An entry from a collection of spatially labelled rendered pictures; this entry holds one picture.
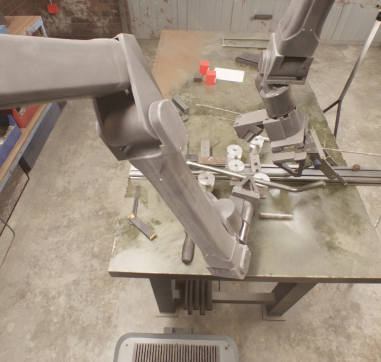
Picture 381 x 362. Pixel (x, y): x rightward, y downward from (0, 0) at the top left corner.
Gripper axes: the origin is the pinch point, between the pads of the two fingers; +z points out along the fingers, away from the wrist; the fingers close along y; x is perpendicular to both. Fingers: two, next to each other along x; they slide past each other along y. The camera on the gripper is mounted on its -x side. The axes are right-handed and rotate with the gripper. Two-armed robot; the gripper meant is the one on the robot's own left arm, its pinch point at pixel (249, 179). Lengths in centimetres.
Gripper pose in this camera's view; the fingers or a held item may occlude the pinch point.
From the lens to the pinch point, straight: 76.1
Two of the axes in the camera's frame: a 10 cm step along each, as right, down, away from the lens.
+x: 9.5, 2.5, -2.0
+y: -0.1, 6.5, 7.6
